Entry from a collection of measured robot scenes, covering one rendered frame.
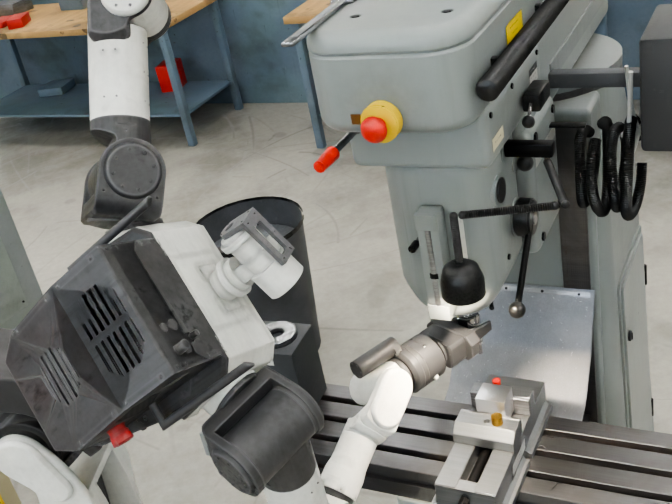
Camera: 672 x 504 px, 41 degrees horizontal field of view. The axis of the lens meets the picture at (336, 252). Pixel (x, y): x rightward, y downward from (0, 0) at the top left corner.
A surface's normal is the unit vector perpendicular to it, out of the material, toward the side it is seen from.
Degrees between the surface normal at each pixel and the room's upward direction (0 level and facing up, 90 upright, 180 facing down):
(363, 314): 0
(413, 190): 90
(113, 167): 62
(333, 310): 0
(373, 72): 90
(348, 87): 90
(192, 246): 58
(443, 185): 90
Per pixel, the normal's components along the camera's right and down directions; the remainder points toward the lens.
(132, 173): 0.40, -0.11
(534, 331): -0.45, 0.06
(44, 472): -0.09, 0.50
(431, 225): -0.42, 0.50
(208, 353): 0.73, -0.55
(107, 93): -0.08, -0.10
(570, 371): -0.43, -0.25
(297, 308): 0.71, 0.29
